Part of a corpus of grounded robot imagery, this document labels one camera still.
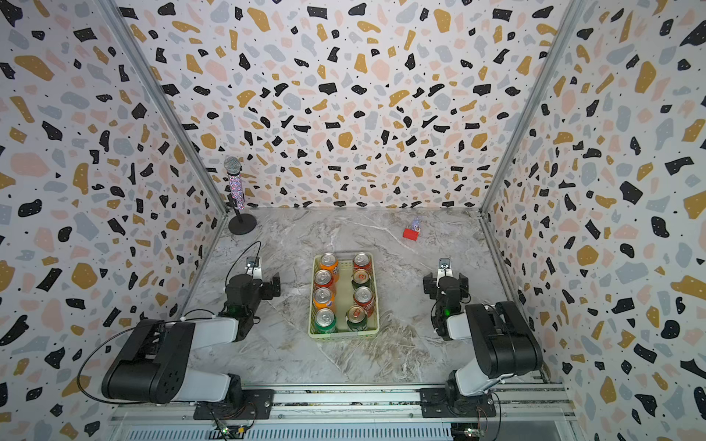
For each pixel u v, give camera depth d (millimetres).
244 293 707
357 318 786
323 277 876
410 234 1139
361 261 922
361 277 877
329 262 923
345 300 945
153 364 434
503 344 453
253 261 798
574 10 708
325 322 783
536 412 741
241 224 1151
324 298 827
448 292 713
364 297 834
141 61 775
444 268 808
